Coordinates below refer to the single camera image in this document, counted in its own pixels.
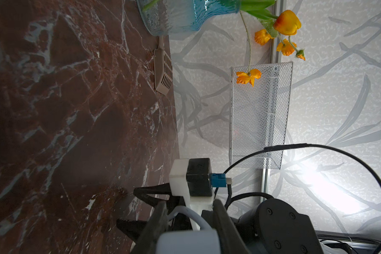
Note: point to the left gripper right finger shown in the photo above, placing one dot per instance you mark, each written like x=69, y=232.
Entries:
x=230, y=240

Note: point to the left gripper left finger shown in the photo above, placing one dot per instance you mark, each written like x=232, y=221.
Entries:
x=155, y=227

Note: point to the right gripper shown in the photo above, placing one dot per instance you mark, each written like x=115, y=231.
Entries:
x=134, y=229

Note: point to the grey white power strip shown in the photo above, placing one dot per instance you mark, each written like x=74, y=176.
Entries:
x=189, y=242

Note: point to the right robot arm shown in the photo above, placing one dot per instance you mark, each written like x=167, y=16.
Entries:
x=197, y=213

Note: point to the brown slotted plastic scoop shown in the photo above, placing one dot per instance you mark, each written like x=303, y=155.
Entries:
x=163, y=69

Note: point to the blue glass vase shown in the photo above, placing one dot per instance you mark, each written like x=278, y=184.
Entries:
x=162, y=18

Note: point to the artificial flower bouquet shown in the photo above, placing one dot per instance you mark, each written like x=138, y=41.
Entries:
x=282, y=26

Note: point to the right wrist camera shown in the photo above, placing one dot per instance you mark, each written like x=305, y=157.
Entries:
x=193, y=179

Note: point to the white wire mesh basket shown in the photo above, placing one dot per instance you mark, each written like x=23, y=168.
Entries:
x=258, y=116

